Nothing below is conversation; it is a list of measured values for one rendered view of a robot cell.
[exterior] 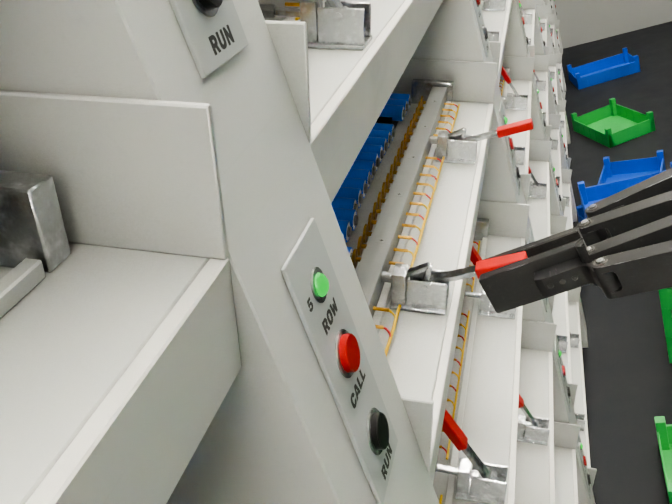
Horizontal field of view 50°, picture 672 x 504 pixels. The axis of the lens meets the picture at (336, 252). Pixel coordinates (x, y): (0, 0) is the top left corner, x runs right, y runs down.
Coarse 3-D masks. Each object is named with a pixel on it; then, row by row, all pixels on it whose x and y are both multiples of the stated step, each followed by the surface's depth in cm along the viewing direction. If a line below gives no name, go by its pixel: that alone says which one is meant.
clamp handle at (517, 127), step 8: (528, 120) 71; (504, 128) 71; (512, 128) 71; (520, 128) 71; (528, 128) 71; (464, 136) 73; (472, 136) 73; (480, 136) 72; (488, 136) 72; (504, 136) 72
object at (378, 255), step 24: (432, 96) 84; (432, 120) 78; (408, 144) 72; (408, 168) 67; (408, 192) 63; (432, 192) 66; (384, 216) 59; (384, 240) 55; (360, 264) 53; (384, 264) 53
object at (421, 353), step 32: (416, 64) 89; (448, 64) 88; (480, 64) 87; (416, 96) 89; (448, 96) 88; (480, 96) 89; (448, 128) 82; (480, 128) 82; (384, 160) 75; (480, 160) 74; (448, 192) 68; (480, 192) 75; (416, 224) 63; (448, 224) 62; (416, 256) 58; (448, 256) 58; (384, 320) 51; (416, 320) 51; (448, 320) 50; (416, 352) 48; (448, 352) 47; (416, 384) 45; (448, 384) 50; (416, 416) 37
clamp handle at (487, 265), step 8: (504, 256) 49; (512, 256) 49; (520, 256) 49; (432, 264) 51; (480, 264) 50; (488, 264) 49; (496, 264) 49; (504, 264) 49; (448, 272) 51; (456, 272) 50; (464, 272) 50; (472, 272) 50; (480, 272) 49; (424, 280) 51; (432, 280) 51; (440, 280) 51; (448, 280) 50; (456, 280) 50
